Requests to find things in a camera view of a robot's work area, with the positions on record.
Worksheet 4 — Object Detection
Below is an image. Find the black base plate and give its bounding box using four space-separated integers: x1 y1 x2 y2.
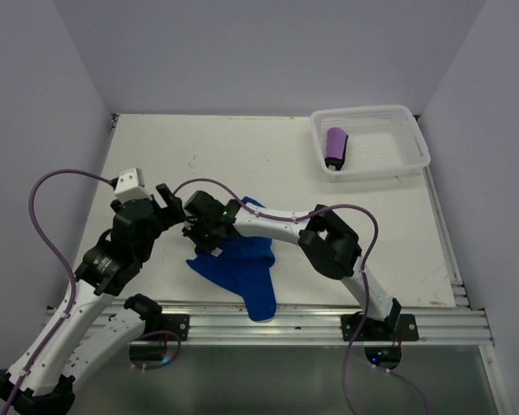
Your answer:
340 312 420 342
137 314 190 342

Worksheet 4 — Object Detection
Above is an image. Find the black purple microfiber towel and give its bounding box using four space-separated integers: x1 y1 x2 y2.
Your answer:
324 127 349 171

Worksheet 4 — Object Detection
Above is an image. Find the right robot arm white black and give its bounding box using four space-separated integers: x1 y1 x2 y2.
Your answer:
183 191 401 340

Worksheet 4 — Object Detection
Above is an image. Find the white plastic perforated basket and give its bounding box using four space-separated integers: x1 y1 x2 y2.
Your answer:
310 105 432 182

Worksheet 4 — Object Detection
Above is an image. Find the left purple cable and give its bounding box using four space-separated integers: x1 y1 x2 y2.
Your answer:
0 170 183 415

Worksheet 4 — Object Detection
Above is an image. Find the aluminium mounting rail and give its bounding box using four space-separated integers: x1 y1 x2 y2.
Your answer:
37 302 497 347

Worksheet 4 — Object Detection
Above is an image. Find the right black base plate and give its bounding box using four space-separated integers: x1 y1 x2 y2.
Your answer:
340 312 420 342

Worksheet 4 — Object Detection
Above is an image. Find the blue towel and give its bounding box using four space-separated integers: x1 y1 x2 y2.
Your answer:
186 202 277 322

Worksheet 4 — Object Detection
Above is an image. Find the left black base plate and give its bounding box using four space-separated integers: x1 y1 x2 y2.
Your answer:
137 314 190 342

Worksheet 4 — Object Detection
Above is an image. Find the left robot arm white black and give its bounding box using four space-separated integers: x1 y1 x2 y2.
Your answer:
0 184 185 414

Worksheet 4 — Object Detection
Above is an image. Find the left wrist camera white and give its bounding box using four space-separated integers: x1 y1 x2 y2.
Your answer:
113 168 151 204

